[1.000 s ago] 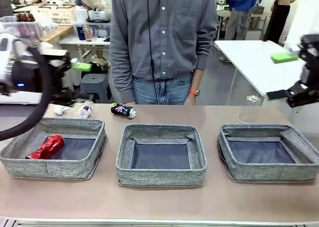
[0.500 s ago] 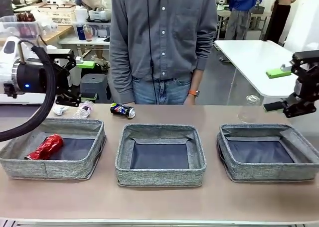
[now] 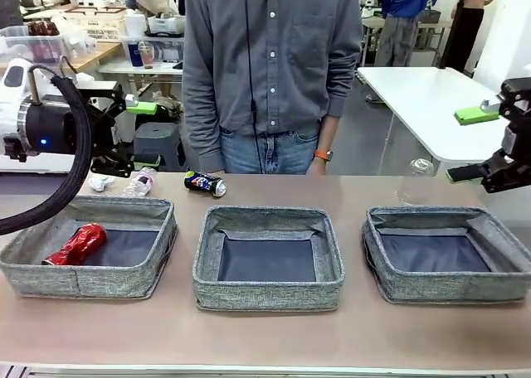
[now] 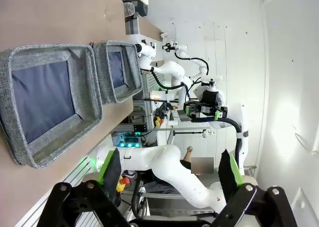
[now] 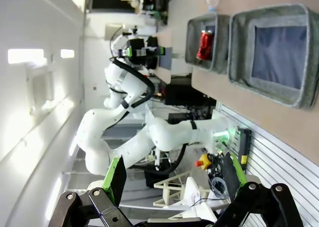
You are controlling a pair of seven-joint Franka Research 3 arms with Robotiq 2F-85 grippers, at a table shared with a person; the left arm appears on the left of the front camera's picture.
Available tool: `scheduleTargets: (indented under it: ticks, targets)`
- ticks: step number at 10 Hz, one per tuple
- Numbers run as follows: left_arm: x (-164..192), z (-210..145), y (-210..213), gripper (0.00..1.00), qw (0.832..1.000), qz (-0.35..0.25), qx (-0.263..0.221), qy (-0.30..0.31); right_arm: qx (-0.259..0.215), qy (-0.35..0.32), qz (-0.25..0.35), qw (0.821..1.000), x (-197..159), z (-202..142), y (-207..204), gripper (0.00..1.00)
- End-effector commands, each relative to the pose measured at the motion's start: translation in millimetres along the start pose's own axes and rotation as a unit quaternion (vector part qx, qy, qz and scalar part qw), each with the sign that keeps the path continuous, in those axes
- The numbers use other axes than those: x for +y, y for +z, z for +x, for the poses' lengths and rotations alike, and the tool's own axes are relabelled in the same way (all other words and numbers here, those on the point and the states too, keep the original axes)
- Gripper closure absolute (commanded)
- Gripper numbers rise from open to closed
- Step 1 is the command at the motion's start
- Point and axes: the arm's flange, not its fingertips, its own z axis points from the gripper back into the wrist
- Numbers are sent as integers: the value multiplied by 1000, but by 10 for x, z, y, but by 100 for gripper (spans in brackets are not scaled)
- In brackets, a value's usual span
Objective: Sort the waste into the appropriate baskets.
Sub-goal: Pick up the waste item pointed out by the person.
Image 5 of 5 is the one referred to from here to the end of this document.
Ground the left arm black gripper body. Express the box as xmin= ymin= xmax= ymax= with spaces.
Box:
xmin=128 ymin=37 xmax=158 ymax=70

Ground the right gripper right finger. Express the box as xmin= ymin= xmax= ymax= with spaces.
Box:
xmin=213 ymin=151 xmax=305 ymax=227

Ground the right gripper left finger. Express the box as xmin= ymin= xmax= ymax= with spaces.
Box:
xmin=49 ymin=154 xmax=137 ymax=227

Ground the crushed red soda can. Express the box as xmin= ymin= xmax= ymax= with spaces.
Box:
xmin=196 ymin=30 xmax=214 ymax=61

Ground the yellow red emergency stop button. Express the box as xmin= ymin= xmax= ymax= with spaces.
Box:
xmin=194 ymin=153 xmax=213 ymax=172

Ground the black device yellow label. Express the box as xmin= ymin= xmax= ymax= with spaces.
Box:
xmin=236 ymin=128 xmax=251 ymax=169

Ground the white foam board piece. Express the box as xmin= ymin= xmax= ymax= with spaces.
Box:
xmin=183 ymin=176 xmax=211 ymax=213

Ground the black computer box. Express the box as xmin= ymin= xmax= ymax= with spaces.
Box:
xmin=164 ymin=84 xmax=217 ymax=108

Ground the grey fabric basket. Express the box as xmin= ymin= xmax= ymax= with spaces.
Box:
xmin=228 ymin=3 xmax=319 ymax=111
xmin=184 ymin=12 xmax=231 ymax=75

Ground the thick black cable hose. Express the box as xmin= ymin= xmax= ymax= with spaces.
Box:
xmin=111 ymin=57 xmax=188 ymax=173

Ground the white ceiling bracket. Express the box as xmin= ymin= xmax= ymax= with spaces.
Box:
xmin=24 ymin=62 xmax=55 ymax=115

